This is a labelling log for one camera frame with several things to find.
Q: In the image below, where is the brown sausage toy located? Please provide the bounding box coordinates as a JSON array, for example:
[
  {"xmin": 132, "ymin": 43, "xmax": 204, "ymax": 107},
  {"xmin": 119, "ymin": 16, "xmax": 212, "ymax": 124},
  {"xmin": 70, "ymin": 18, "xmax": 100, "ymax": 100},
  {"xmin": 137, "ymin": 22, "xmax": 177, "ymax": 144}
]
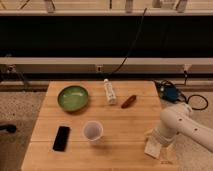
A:
[{"xmin": 121, "ymin": 95, "xmax": 137, "ymax": 109}]

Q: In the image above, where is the white sponge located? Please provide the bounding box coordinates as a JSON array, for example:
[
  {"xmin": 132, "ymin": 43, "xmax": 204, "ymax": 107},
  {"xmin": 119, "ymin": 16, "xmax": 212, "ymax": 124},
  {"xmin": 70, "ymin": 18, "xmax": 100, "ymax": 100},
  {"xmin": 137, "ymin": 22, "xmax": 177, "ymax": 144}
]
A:
[{"xmin": 144, "ymin": 139, "xmax": 162, "ymax": 159}]

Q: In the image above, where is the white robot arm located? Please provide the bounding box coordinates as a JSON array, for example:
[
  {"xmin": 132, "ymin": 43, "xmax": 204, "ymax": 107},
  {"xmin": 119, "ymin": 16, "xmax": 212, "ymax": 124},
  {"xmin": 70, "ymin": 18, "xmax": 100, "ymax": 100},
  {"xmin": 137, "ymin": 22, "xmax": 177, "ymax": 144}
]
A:
[{"xmin": 144, "ymin": 103, "xmax": 213, "ymax": 159}]

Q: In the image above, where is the green ceramic bowl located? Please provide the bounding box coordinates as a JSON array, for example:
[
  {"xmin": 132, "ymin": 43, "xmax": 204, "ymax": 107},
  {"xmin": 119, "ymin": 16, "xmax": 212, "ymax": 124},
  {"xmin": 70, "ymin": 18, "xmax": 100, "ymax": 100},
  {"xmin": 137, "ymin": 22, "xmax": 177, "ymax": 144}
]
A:
[{"xmin": 57, "ymin": 85, "xmax": 89, "ymax": 112}]

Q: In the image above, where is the clear plastic cup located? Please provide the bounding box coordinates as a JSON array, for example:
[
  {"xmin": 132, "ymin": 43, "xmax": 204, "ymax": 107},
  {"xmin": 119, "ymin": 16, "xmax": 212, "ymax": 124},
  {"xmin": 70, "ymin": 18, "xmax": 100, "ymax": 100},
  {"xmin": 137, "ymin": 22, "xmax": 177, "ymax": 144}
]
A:
[{"xmin": 82, "ymin": 121, "xmax": 103, "ymax": 145}]

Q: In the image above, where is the blue device with cables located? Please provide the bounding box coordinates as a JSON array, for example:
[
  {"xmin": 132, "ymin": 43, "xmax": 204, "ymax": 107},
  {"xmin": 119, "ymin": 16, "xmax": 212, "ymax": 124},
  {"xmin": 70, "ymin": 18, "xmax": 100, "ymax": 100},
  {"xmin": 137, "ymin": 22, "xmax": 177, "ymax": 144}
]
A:
[{"xmin": 155, "ymin": 80, "xmax": 209, "ymax": 111}]

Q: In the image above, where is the black object at left edge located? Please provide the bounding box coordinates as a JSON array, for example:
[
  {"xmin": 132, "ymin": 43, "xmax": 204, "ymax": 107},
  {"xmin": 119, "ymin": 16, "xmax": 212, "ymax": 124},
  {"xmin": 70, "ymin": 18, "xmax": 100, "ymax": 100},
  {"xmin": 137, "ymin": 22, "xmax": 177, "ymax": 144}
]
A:
[{"xmin": 0, "ymin": 124, "xmax": 17, "ymax": 133}]

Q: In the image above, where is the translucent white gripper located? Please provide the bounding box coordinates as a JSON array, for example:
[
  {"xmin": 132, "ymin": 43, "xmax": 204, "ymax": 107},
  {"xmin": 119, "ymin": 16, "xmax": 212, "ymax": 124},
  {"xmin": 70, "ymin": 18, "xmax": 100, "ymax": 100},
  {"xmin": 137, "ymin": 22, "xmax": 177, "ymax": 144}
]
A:
[{"xmin": 145, "ymin": 125, "xmax": 178, "ymax": 160}]

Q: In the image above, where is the black hanging cable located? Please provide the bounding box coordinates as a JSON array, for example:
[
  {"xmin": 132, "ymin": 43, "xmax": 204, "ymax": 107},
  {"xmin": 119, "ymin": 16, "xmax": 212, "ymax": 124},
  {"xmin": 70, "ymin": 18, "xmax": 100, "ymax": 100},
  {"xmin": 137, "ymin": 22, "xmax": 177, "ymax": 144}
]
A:
[{"xmin": 108, "ymin": 7, "xmax": 148, "ymax": 76}]

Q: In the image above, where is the black smartphone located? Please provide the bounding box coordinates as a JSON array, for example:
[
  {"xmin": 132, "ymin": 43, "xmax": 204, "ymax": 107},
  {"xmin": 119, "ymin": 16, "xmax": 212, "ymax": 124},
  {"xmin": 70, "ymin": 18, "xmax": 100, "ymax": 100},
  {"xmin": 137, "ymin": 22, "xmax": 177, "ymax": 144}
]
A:
[{"xmin": 53, "ymin": 126, "xmax": 70, "ymax": 151}]

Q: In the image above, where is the white plastic bottle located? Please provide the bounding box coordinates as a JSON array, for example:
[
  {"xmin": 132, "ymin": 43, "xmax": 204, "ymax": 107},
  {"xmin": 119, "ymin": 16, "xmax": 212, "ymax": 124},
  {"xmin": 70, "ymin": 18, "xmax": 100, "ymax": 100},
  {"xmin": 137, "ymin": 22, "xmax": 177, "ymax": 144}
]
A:
[{"xmin": 104, "ymin": 79, "xmax": 116, "ymax": 105}]

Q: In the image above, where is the wooden table board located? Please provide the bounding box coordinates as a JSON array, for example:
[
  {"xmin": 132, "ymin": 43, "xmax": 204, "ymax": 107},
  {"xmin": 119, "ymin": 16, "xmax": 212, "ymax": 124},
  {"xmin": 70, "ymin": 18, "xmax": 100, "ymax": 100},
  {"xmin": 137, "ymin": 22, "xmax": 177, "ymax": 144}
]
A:
[{"xmin": 21, "ymin": 81, "xmax": 179, "ymax": 171}]

